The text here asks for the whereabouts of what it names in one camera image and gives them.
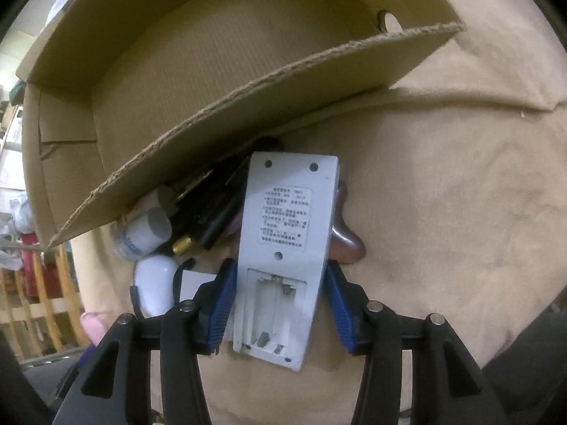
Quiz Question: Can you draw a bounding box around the black lanyard cord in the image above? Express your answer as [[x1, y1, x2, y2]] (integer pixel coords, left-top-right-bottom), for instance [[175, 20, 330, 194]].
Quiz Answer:
[[129, 258, 197, 320]]

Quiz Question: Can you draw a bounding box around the pink small toy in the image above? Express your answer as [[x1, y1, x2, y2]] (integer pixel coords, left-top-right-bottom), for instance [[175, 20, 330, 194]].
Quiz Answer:
[[80, 312, 112, 345]]

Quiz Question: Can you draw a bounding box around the brown cardboard box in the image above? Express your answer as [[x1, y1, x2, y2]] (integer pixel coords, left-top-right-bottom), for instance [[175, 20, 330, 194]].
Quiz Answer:
[[17, 0, 464, 247]]

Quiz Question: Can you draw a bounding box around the beige bed blanket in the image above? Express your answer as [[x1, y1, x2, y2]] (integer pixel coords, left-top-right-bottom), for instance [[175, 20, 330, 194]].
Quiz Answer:
[[70, 0, 567, 425]]

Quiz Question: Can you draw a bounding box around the black pen-like device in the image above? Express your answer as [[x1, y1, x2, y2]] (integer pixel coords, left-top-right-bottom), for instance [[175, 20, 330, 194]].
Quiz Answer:
[[167, 136, 285, 254]]

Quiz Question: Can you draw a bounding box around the white battery charger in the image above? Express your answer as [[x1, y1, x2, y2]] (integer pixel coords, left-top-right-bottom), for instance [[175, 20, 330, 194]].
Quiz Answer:
[[232, 152, 340, 371]]

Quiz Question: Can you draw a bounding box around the white small jar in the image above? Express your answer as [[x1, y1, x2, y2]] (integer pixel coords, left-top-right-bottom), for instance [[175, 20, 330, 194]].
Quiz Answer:
[[113, 208, 172, 262]]

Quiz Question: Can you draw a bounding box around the wooden stair railing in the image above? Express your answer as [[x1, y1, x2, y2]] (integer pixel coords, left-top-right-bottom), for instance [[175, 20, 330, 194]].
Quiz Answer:
[[1, 235, 89, 362]]

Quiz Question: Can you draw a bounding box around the pink perfume bottle gold cap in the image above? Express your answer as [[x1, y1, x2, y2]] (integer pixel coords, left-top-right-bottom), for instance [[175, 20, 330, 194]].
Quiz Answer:
[[165, 180, 366, 264]]

